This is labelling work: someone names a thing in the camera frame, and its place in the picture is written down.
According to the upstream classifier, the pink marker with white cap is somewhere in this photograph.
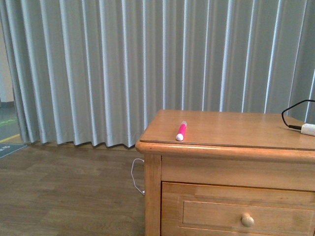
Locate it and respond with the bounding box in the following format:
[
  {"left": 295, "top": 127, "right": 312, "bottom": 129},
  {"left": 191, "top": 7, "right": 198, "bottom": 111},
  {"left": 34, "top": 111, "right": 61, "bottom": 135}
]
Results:
[{"left": 176, "top": 121, "right": 187, "bottom": 141}]

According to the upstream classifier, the wooden top drawer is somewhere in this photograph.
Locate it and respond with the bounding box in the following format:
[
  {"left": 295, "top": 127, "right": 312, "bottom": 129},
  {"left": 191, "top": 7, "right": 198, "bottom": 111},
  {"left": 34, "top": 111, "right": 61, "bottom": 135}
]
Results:
[{"left": 161, "top": 182, "right": 315, "bottom": 236}]

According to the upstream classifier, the round light wooden drawer knob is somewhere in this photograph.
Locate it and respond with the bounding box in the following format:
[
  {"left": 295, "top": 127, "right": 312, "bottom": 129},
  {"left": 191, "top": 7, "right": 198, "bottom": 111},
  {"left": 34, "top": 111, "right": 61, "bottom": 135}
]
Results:
[{"left": 241, "top": 213, "right": 254, "bottom": 228}]

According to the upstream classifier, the wooden nightstand cabinet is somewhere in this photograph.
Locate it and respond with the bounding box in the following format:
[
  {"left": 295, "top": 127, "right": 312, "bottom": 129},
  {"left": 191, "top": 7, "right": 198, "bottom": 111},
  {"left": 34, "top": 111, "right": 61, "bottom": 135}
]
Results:
[{"left": 136, "top": 110, "right": 315, "bottom": 236}]

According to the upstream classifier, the grey pleated curtain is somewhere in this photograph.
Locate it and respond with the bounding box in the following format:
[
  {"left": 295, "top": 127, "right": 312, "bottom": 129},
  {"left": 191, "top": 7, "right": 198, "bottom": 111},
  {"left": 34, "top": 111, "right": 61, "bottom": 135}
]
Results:
[{"left": 0, "top": 0, "right": 315, "bottom": 147}]

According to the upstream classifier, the white device on nightstand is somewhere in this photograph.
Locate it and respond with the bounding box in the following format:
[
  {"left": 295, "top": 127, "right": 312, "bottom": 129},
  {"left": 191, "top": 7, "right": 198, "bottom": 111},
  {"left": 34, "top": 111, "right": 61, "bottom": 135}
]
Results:
[{"left": 301, "top": 123, "right": 315, "bottom": 136}]

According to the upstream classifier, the grey floor mat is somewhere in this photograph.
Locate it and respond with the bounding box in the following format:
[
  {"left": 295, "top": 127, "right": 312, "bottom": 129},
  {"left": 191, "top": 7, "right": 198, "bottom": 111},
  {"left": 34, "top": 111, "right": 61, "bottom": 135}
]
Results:
[{"left": 0, "top": 143, "right": 27, "bottom": 159}]

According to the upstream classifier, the white cable on floor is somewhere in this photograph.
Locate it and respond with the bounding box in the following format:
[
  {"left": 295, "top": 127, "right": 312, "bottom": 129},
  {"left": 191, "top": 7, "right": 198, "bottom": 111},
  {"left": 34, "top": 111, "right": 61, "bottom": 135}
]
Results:
[{"left": 130, "top": 158, "right": 146, "bottom": 196}]

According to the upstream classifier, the black cable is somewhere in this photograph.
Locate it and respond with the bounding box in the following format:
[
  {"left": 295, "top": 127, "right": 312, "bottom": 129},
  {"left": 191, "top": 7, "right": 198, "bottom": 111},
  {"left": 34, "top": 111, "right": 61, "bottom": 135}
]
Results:
[{"left": 281, "top": 99, "right": 315, "bottom": 130}]

